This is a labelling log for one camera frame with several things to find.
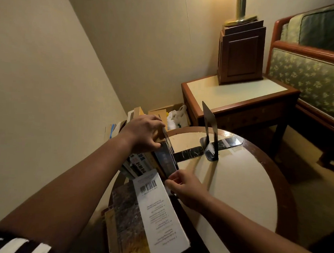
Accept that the person's left forearm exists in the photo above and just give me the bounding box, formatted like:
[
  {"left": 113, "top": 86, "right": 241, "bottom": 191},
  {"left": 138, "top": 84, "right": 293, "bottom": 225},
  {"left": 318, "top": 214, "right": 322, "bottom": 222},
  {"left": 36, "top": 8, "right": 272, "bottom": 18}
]
[{"left": 0, "top": 129, "right": 134, "bottom": 253}]

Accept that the white book with barcode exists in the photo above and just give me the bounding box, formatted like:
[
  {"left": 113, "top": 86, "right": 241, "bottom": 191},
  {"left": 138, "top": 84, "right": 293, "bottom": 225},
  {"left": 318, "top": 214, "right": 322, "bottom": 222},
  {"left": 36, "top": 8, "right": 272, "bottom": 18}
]
[{"left": 129, "top": 168, "right": 194, "bottom": 253}]

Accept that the yellow brown cover book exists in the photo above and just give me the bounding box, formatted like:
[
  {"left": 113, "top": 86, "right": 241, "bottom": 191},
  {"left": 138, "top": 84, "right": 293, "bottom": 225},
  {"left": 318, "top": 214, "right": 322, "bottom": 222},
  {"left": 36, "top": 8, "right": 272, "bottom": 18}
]
[{"left": 108, "top": 180, "right": 155, "bottom": 253}]

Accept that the person's left hand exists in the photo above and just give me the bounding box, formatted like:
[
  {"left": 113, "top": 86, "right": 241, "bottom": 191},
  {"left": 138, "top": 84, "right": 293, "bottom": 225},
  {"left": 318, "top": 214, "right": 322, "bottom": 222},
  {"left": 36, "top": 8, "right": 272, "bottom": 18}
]
[{"left": 118, "top": 113, "right": 167, "bottom": 156}]

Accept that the black marbled strip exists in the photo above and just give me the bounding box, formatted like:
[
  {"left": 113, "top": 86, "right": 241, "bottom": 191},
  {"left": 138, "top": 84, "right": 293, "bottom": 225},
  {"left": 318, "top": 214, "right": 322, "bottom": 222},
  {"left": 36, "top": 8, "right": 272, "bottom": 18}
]
[{"left": 173, "top": 133, "right": 244, "bottom": 166}]

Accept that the round wooden rimmed table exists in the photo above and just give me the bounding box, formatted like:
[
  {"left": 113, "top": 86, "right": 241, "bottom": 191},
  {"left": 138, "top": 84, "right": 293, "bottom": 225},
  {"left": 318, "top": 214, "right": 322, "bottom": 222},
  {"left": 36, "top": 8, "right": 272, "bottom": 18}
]
[{"left": 106, "top": 123, "right": 303, "bottom": 253}]

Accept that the brown cardboard box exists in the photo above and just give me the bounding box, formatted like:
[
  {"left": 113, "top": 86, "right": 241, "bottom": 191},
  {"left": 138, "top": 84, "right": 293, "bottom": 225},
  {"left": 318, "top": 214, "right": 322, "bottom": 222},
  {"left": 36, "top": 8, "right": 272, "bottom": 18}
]
[{"left": 147, "top": 101, "right": 193, "bottom": 132}]

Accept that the person's right hand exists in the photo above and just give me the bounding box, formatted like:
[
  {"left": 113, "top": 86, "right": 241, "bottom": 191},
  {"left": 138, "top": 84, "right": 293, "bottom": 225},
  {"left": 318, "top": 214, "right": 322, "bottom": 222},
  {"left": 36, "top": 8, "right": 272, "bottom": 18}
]
[{"left": 163, "top": 169, "right": 213, "bottom": 213}]

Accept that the green floral wooden sofa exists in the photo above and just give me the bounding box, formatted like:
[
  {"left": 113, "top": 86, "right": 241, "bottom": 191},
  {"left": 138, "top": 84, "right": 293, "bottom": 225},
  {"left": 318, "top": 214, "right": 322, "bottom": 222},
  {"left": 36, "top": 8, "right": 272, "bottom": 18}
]
[{"left": 261, "top": 0, "right": 334, "bottom": 169}]

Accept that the black metal bookend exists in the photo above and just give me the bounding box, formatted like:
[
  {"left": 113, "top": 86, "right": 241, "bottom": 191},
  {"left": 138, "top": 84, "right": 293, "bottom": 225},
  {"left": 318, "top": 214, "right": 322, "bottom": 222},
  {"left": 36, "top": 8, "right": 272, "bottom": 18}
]
[{"left": 199, "top": 101, "right": 221, "bottom": 162}]

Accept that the brass lamp stem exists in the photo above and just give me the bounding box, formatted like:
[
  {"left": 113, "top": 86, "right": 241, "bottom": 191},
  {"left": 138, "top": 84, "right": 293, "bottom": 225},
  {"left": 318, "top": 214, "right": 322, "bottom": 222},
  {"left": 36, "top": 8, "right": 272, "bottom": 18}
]
[{"left": 223, "top": 0, "right": 259, "bottom": 28}]

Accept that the tan upright book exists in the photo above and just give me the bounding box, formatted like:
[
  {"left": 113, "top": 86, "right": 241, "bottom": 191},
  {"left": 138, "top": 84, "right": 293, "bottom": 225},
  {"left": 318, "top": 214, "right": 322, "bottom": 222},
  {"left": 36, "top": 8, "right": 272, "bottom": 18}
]
[{"left": 127, "top": 106, "right": 145, "bottom": 124}]

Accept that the person's right forearm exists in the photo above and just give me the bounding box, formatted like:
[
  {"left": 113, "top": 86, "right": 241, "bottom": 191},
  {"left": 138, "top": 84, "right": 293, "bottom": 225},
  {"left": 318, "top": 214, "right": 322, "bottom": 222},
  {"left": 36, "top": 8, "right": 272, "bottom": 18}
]
[{"left": 197, "top": 195, "right": 334, "bottom": 253}]

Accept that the wooden side table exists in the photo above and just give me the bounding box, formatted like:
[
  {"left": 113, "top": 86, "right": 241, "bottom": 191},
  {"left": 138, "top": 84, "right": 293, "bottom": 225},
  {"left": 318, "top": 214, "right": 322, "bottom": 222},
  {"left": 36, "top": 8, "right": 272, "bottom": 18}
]
[{"left": 178, "top": 73, "right": 302, "bottom": 161}]

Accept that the tan edged flat book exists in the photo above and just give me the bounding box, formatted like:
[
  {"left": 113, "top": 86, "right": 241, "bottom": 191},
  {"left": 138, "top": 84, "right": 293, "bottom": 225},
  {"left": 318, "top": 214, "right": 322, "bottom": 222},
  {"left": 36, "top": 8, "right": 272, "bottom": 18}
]
[{"left": 102, "top": 207, "right": 124, "bottom": 253}]

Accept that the dark wooden lamp base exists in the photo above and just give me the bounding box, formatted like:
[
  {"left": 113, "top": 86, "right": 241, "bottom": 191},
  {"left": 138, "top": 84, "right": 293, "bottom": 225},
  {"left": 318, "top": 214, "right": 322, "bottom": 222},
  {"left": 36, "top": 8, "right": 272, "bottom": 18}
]
[{"left": 216, "top": 18, "right": 267, "bottom": 87}]

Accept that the white plastic bag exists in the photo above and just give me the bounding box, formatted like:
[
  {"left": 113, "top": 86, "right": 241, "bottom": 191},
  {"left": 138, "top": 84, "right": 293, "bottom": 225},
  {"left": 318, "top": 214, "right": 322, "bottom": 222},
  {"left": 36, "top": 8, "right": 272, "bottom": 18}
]
[{"left": 166, "top": 104, "right": 191, "bottom": 131}]

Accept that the row of books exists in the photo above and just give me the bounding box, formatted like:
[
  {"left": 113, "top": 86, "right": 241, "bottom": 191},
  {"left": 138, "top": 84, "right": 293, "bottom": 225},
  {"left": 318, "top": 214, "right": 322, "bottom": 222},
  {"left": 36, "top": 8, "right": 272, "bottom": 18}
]
[{"left": 120, "top": 145, "right": 168, "bottom": 182}]

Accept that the dark thin book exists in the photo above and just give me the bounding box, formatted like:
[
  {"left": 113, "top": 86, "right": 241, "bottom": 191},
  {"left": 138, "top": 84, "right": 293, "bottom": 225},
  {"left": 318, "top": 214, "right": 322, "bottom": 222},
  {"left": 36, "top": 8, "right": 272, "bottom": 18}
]
[{"left": 153, "top": 126, "right": 182, "bottom": 179}]

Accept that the black white striped sleeve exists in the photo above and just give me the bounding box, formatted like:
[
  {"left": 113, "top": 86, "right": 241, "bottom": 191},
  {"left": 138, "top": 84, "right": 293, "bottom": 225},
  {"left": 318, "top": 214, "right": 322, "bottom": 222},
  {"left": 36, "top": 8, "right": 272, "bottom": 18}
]
[{"left": 0, "top": 221, "right": 53, "bottom": 253}]

